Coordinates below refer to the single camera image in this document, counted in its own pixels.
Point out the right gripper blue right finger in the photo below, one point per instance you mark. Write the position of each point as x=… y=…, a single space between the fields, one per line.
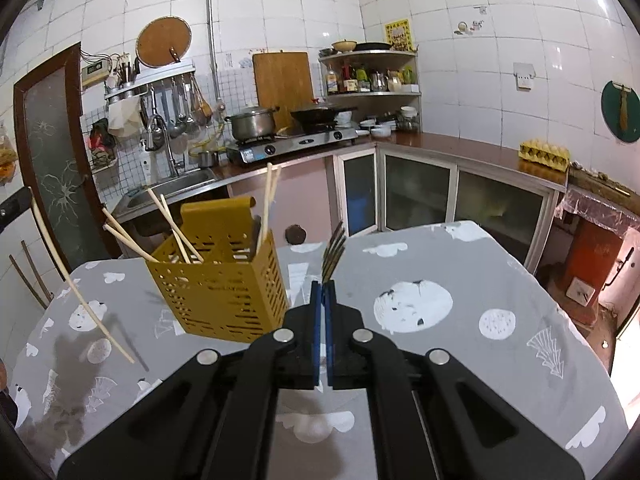
x=328 y=302

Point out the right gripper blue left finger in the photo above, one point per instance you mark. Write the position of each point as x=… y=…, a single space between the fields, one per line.
x=316 y=297

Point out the kitchen counter cabinets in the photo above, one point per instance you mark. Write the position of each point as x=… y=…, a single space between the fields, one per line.
x=390 y=184

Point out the yellow perforated utensil holder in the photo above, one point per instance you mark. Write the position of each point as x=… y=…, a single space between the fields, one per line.
x=233 y=294

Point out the dark wooden door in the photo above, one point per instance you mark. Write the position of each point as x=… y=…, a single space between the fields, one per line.
x=54 y=163

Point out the steel sink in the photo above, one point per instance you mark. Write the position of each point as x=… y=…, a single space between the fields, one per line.
x=139 y=197

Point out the white soap bottle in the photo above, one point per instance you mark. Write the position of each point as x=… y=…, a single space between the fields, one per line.
x=147 y=161

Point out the gas stove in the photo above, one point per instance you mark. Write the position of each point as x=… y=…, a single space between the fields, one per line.
x=266 y=149

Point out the hanging utensil rack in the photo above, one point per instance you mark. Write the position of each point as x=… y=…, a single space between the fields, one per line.
x=166 y=99

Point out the black wok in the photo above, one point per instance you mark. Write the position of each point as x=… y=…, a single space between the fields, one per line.
x=319 y=117

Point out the steel cooking pot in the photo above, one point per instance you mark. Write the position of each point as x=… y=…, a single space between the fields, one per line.
x=253 y=123

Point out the round woven lid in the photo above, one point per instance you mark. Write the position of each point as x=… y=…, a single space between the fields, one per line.
x=163 y=41

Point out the wooden cutting board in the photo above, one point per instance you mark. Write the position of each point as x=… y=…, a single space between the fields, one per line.
x=283 y=81

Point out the corner shelf with condiments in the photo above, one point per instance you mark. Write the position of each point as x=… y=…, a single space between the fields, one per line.
x=373 y=80

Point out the yellow egg tray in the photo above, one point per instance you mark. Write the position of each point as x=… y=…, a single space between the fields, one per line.
x=542 y=153

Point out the yellow wall poster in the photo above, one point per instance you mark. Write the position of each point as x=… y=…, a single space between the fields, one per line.
x=398 y=35

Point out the white wall switch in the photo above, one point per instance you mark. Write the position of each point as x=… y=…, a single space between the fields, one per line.
x=525 y=75

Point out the green round wall board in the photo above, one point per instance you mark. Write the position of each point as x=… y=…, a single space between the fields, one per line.
x=621 y=111

